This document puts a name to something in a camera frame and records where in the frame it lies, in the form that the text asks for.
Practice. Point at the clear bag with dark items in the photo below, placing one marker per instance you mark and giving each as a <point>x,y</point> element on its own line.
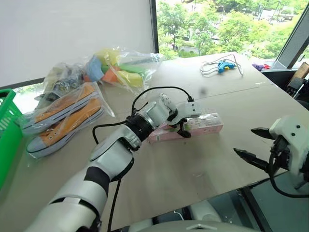
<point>60,84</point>

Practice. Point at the grey slanted window frame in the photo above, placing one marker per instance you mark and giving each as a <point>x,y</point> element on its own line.
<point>292,36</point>

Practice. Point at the green plastic basket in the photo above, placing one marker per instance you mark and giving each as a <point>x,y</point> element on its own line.
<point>7,125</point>

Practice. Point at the clear plastic sneaker bag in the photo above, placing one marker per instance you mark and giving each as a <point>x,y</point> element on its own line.
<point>106,108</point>

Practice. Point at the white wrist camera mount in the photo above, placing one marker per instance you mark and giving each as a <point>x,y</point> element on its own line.
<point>193,108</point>
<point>289,135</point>

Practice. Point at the long pink cardboard box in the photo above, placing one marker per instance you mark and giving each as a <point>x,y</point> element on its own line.
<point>207,125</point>

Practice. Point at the red scissors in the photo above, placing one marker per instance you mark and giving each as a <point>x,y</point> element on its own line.
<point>266,65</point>

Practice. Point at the lime yellow sponge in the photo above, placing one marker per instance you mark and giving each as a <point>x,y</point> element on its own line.
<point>132,79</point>

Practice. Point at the brown cardboard box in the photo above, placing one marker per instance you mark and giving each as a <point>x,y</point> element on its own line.
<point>304,70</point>

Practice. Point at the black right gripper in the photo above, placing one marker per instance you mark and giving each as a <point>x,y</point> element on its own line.
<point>281,152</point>

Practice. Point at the green sponge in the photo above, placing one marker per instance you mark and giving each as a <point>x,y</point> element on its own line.
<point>131,68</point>

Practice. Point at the green trees outside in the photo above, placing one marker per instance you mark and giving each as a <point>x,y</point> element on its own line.
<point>217,26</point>

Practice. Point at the purple small object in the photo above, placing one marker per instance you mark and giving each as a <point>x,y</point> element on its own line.
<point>257,66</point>

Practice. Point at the orange canvas sneaker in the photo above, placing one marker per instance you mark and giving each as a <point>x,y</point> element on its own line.
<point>70,100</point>
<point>72,122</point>

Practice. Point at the orange sponge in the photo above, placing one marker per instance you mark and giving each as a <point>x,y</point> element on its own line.
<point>109,76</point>

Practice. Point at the black device on ledge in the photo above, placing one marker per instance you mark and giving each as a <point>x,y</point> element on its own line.
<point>295,84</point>

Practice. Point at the white roller blind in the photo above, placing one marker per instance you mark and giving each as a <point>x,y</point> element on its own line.
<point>72,29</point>

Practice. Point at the blue sponge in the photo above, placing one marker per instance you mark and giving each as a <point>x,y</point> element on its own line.
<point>94,68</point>

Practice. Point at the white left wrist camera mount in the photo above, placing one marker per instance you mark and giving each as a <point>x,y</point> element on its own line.
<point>193,108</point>

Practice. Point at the clear plastic bag of sponges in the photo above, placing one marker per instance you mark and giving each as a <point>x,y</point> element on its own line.
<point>144,60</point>

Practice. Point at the black vertical window frame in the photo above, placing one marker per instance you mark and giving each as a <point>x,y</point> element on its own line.
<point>153,24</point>

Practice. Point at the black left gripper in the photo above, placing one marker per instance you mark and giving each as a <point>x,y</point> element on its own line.
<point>182,122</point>

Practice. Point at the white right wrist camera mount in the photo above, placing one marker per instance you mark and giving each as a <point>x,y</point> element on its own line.
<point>289,135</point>

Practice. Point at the grey robot torso shell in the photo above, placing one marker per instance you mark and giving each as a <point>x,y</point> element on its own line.
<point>200,213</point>

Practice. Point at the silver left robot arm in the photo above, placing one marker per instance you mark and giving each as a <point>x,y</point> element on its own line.
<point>113,154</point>

